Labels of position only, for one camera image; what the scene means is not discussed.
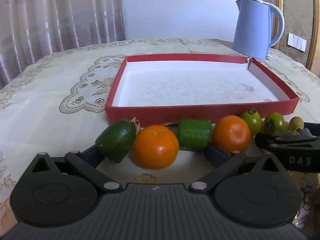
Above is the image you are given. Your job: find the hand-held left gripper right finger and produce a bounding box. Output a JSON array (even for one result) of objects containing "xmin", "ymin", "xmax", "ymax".
[{"xmin": 188, "ymin": 144, "xmax": 288, "ymax": 193}]

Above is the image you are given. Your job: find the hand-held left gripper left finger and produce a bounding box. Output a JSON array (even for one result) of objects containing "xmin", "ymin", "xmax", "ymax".
[{"xmin": 30, "ymin": 145, "xmax": 123, "ymax": 193}]

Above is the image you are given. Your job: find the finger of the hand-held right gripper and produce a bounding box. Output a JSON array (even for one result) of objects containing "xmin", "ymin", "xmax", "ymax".
[{"xmin": 254, "ymin": 122, "xmax": 320, "ymax": 153}]

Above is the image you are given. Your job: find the dark eggplant piece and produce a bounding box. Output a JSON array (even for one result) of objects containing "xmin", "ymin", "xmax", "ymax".
[{"xmin": 275, "ymin": 129, "xmax": 303, "ymax": 137}]

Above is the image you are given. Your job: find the small yellow round fruit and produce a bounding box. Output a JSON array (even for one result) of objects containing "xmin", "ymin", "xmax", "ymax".
[{"xmin": 289, "ymin": 116, "xmax": 305, "ymax": 131}]

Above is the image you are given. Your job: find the dark green tomato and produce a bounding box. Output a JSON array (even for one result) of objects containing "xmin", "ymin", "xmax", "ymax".
[{"xmin": 264, "ymin": 112, "xmax": 287, "ymax": 133}]

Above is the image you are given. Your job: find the small orange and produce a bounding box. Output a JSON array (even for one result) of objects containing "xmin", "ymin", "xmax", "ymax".
[{"xmin": 212, "ymin": 115, "xmax": 251, "ymax": 153}]

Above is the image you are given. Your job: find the cucumber end piece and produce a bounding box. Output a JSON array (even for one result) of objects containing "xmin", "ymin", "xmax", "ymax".
[{"xmin": 95, "ymin": 119, "xmax": 137, "ymax": 163}]

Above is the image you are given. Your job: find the cylindrical cucumber piece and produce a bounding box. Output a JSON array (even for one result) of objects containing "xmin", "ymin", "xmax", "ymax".
[{"xmin": 177, "ymin": 118, "xmax": 212, "ymax": 152}]

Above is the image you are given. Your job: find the light green tomato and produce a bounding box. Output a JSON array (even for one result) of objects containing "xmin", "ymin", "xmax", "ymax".
[{"xmin": 239, "ymin": 108, "xmax": 262, "ymax": 133}]

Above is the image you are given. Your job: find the large orange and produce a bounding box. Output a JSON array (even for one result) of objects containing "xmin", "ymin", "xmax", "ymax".
[{"xmin": 132, "ymin": 125, "xmax": 180, "ymax": 170}]

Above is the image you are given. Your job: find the red cardboard box tray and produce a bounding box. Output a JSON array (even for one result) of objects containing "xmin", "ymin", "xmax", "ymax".
[{"xmin": 105, "ymin": 53, "xmax": 300, "ymax": 128}]

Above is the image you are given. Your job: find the cream embroidered tablecloth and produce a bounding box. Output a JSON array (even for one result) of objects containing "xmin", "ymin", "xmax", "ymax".
[{"xmin": 0, "ymin": 38, "xmax": 320, "ymax": 240}]

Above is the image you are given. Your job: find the blue electric kettle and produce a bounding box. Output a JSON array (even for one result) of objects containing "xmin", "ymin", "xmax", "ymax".
[{"xmin": 233, "ymin": 0, "xmax": 285, "ymax": 60}]

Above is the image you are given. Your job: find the patterned pink curtain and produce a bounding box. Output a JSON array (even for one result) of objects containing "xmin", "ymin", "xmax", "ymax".
[{"xmin": 0, "ymin": 0, "xmax": 126, "ymax": 90}]

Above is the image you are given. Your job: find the white wall switch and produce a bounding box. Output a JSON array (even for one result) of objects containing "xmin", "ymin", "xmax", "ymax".
[{"xmin": 287, "ymin": 32, "xmax": 307, "ymax": 52}]

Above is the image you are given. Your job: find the gold framed wall panel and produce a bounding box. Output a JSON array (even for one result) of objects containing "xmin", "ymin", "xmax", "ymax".
[{"xmin": 274, "ymin": 0, "xmax": 320, "ymax": 72}]

